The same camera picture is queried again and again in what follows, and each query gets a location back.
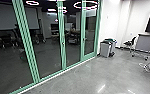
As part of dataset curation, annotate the green framed glass door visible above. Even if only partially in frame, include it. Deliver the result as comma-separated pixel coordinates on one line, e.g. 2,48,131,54
79,0,101,62

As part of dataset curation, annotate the grey trash bin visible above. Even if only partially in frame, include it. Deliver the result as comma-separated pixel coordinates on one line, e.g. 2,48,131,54
100,41,113,59
103,38,119,57

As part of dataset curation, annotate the white projector screen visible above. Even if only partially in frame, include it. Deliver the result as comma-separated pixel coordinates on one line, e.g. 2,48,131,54
0,3,41,32

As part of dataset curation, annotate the black wall monitor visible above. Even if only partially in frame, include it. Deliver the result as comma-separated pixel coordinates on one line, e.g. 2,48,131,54
50,23,60,33

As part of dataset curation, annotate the green door frame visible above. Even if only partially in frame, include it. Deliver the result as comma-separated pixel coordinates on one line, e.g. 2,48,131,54
9,0,104,94

